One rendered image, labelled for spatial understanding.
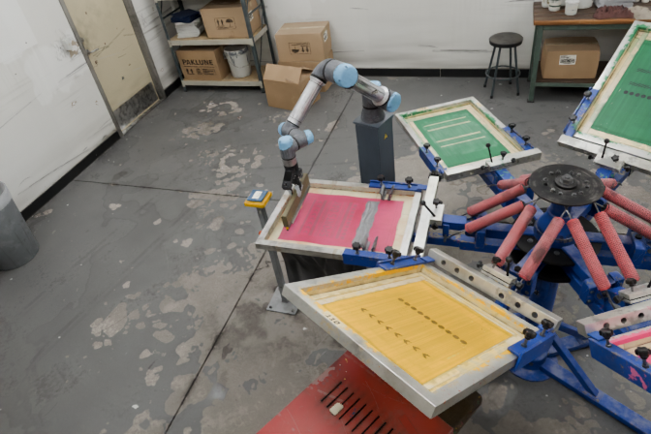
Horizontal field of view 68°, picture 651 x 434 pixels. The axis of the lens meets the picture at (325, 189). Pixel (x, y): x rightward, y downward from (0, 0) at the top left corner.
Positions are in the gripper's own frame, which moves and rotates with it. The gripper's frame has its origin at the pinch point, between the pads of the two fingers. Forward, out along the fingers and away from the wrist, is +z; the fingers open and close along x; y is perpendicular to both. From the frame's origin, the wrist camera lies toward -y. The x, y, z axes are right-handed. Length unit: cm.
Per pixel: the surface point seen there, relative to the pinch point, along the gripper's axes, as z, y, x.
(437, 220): 2, -6, -77
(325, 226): 13.8, -6.8, -17.3
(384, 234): 14, -8, -50
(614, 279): 5, -28, -151
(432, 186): 5, 25, -70
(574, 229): -14, -21, -134
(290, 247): 10.2, -28.9, -6.0
